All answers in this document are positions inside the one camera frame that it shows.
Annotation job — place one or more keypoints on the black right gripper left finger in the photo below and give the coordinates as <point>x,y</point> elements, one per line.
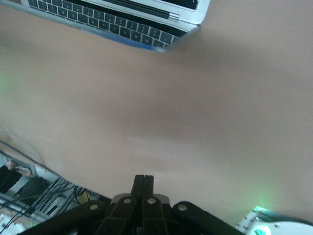
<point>122,213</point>

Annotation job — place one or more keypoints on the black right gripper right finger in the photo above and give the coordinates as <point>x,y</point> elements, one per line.
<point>156,215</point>

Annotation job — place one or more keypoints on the grey metal base plate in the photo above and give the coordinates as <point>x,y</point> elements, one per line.
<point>97,14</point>

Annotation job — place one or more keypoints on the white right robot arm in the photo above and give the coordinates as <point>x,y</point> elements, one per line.
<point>288,227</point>

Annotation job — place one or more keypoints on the brown table cover mat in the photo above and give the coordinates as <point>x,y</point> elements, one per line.
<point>156,102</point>

